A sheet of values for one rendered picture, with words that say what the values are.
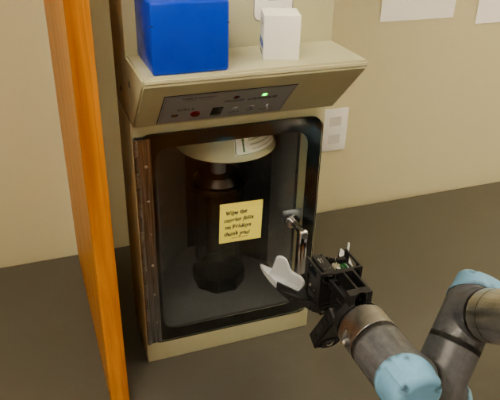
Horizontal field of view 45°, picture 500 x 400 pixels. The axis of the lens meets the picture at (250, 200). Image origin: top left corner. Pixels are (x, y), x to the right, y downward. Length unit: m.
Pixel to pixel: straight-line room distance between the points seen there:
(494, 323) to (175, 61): 0.52
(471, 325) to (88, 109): 0.58
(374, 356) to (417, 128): 0.98
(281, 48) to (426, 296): 0.72
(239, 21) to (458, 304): 0.51
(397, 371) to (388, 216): 0.88
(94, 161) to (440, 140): 1.16
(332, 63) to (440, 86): 0.87
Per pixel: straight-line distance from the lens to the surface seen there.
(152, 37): 0.77
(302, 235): 1.03
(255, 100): 0.88
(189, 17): 0.78
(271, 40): 0.85
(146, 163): 0.93
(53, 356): 1.22
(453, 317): 0.92
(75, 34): 0.78
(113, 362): 1.03
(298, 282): 0.98
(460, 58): 1.72
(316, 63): 0.85
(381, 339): 0.84
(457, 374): 0.91
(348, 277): 0.91
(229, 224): 1.02
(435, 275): 1.45
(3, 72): 1.33
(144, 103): 0.82
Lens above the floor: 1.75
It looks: 29 degrees down
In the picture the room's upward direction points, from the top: 2 degrees clockwise
